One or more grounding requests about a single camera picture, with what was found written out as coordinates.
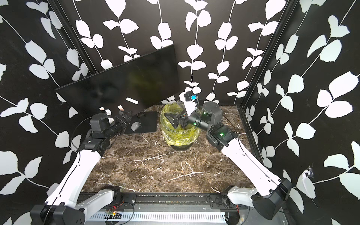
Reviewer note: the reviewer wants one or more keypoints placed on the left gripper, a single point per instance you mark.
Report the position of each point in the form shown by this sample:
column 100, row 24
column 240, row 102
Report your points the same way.
column 123, row 123

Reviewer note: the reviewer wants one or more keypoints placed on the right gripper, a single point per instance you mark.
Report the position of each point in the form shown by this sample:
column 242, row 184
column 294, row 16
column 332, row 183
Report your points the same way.
column 184, row 120

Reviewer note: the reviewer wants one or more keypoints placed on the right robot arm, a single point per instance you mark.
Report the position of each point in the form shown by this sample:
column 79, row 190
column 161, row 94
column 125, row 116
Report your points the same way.
column 269, row 193

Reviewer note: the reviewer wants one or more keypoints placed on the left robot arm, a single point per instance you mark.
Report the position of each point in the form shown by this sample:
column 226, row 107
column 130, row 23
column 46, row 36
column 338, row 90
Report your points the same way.
column 62, row 207

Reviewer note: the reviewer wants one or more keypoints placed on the black monitor stand base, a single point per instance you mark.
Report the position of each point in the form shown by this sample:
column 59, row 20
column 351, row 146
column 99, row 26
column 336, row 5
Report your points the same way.
column 144, row 122

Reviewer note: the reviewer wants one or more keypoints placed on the black flat monitor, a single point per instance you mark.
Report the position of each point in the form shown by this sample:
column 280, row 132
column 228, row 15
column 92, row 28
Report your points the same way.
column 148, row 79

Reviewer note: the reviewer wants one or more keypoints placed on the yellow plastic bin liner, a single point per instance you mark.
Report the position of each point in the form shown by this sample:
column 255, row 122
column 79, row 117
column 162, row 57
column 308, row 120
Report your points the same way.
column 179, row 139

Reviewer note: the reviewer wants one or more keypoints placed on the mesh trash bin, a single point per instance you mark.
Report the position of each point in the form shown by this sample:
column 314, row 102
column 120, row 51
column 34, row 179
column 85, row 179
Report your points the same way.
column 176, row 131

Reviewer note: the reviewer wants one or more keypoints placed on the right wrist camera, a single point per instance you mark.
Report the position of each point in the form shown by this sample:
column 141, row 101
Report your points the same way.
column 190, row 104

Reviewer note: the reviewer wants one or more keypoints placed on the black front rail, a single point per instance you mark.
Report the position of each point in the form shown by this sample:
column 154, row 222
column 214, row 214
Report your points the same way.
column 168, row 198

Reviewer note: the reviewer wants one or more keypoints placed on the white perforated cable duct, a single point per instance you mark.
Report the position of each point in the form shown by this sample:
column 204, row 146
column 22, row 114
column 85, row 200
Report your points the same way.
column 186, row 217

